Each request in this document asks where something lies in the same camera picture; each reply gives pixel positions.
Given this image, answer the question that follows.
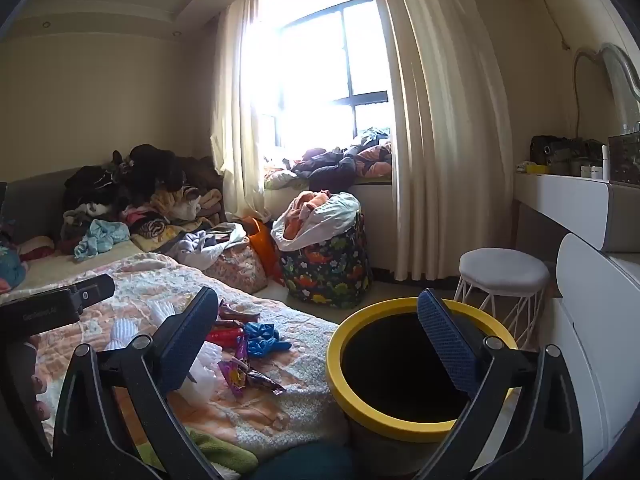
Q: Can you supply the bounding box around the dark teal cloth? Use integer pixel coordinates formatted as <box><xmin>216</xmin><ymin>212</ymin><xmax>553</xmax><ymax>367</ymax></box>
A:
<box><xmin>245</xmin><ymin>442</ymin><xmax>361</xmax><ymax>480</ymax></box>

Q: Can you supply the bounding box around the pile of clothes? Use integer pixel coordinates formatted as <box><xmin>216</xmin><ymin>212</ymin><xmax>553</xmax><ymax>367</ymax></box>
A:
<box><xmin>60</xmin><ymin>144</ymin><xmax>226</xmax><ymax>256</ymax></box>

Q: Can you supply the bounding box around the white vanity desk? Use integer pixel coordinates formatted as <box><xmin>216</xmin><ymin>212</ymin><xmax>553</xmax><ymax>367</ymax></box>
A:
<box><xmin>514</xmin><ymin>170</ymin><xmax>640</xmax><ymax>253</ymax></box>

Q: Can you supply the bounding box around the light blue cloth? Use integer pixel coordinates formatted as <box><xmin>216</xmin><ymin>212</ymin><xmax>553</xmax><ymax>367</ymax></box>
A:
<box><xmin>74</xmin><ymin>219</ymin><xmax>132</xmax><ymax>261</ymax></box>

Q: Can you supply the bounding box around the teal patterned cloth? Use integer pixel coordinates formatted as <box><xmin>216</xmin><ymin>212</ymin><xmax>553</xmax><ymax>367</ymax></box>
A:
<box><xmin>0</xmin><ymin>215</ymin><xmax>28</xmax><ymax>293</ymax></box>

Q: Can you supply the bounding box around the yellow-rimmed trash bin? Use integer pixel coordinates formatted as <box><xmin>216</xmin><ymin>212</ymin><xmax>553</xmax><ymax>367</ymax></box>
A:
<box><xmin>326</xmin><ymin>297</ymin><xmax>521</xmax><ymax>466</ymax></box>

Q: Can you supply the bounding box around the black framed window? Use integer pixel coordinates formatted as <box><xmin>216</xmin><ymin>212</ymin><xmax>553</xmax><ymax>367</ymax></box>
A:
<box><xmin>255</xmin><ymin>0</ymin><xmax>396</xmax><ymax>161</ymax></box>

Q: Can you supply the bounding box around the pink floral bag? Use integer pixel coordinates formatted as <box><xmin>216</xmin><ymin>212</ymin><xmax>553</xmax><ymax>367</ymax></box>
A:
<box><xmin>202</xmin><ymin>237</ymin><xmax>268</xmax><ymax>293</ymax></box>

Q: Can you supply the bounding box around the white rounded cabinet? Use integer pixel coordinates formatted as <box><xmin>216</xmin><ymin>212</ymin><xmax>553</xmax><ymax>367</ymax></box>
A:
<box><xmin>542</xmin><ymin>232</ymin><xmax>640</xmax><ymax>471</ymax></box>

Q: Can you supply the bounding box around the heap of dark clothes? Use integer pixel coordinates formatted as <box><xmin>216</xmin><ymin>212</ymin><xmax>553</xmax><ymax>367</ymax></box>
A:
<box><xmin>262</xmin><ymin>127</ymin><xmax>396</xmax><ymax>191</ymax></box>

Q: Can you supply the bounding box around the narrow cream curtain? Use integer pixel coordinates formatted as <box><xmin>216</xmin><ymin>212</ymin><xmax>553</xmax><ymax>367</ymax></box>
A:
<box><xmin>210</xmin><ymin>0</ymin><xmax>273</xmax><ymax>223</ymax></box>

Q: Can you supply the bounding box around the peach patterned quilt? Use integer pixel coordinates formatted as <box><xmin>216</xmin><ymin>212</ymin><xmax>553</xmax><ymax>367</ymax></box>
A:
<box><xmin>0</xmin><ymin>252</ymin><xmax>351</xmax><ymax>461</ymax></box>

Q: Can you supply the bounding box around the person's left hand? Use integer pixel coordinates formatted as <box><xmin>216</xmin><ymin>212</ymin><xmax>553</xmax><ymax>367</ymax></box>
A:
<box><xmin>27</xmin><ymin>337</ymin><xmax>51</xmax><ymax>423</ymax></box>

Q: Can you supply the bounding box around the pink orange cloth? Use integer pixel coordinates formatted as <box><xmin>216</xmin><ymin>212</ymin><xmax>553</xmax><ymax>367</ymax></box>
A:
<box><xmin>292</xmin><ymin>191</ymin><xmax>332</xmax><ymax>236</ymax></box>

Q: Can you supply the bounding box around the white wire stool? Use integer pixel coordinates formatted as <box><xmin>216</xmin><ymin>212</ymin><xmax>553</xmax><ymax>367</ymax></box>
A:
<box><xmin>454</xmin><ymin>248</ymin><xmax>551</xmax><ymax>351</ymax></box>

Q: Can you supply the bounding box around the orange bag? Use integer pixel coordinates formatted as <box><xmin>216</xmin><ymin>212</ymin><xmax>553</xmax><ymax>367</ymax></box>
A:
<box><xmin>241</xmin><ymin>216</ymin><xmax>286</xmax><ymax>286</ymax></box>

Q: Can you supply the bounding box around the purple candy wrapper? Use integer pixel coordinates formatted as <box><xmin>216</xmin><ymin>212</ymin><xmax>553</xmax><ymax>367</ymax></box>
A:
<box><xmin>218</xmin><ymin>359</ymin><xmax>249</xmax><ymax>399</ymax></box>

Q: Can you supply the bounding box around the white plastic bag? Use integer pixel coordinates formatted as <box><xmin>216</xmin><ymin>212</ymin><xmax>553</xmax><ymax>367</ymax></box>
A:
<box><xmin>271</xmin><ymin>191</ymin><xmax>362</xmax><ymax>251</ymax></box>

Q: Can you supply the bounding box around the dark brown wrapper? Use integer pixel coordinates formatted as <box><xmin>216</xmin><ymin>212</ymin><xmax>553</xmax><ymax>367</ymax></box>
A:
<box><xmin>244</xmin><ymin>366</ymin><xmax>287</xmax><ymax>396</ymax></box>

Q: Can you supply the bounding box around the white grey garment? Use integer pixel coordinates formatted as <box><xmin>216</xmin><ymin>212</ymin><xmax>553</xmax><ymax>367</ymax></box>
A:
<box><xmin>170</xmin><ymin>222</ymin><xmax>248</xmax><ymax>268</ymax></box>

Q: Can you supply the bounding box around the grey headboard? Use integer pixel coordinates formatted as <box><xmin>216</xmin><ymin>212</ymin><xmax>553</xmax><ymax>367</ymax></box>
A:
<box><xmin>0</xmin><ymin>167</ymin><xmax>96</xmax><ymax>246</ymax></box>

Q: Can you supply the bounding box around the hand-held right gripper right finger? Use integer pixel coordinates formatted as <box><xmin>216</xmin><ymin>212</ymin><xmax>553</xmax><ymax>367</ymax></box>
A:
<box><xmin>416</xmin><ymin>287</ymin><xmax>583</xmax><ymax>480</ymax></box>

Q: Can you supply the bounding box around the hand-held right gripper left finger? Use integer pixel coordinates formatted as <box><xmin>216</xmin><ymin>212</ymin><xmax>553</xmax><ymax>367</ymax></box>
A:
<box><xmin>52</xmin><ymin>286</ymin><xmax>223</xmax><ymax>480</ymax></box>

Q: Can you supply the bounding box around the red snack wrapper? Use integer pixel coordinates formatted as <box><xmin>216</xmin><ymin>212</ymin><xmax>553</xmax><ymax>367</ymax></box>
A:
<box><xmin>207</xmin><ymin>327</ymin><xmax>246</xmax><ymax>348</ymax></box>

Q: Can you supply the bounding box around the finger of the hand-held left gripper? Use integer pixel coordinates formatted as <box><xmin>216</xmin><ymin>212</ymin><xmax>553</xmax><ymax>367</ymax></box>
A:
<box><xmin>69</xmin><ymin>274</ymin><xmax>116</xmax><ymax>312</ymax></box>

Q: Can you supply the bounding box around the dark glass box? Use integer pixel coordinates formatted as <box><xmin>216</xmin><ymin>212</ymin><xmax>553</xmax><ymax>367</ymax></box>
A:
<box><xmin>608</xmin><ymin>131</ymin><xmax>640</xmax><ymax>184</ymax></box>

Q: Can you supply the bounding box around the wide cream curtain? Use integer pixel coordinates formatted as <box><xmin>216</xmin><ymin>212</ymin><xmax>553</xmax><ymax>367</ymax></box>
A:
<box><xmin>365</xmin><ymin>0</ymin><xmax>516</xmax><ymax>281</ymax></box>

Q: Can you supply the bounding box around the dark red cloth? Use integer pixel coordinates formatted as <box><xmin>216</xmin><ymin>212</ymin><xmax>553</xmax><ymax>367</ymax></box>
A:
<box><xmin>17</xmin><ymin>235</ymin><xmax>56</xmax><ymax>263</ymax></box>

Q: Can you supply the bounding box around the curved vanity mirror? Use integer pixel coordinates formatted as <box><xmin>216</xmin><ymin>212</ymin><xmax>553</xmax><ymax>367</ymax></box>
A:
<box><xmin>572</xmin><ymin>42</ymin><xmax>640</xmax><ymax>136</ymax></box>

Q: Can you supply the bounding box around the dinosaur print laundry basket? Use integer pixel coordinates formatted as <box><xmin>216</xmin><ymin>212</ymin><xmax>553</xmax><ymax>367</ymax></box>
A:
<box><xmin>277</xmin><ymin>212</ymin><xmax>373</xmax><ymax>309</ymax></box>

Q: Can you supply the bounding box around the green cloth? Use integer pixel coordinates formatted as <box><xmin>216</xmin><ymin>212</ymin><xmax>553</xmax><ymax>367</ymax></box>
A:
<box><xmin>185</xmin><ymin>427</ymin><xmax>260</xmax><ymax>476</ymax></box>

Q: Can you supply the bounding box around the dark olive bag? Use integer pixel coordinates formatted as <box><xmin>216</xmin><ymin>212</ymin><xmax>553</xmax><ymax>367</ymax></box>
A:
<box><xmin>530</xmin><ymin>135</ymin><xmax>603</xmax><ymax>177</ymax></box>

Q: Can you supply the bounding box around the blue plastic bag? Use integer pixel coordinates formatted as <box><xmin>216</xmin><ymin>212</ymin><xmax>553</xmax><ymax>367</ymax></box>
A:
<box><xmin>243</xmin><ymin>322</ymin><xmax>292</xmax><ymax>358</ymax></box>

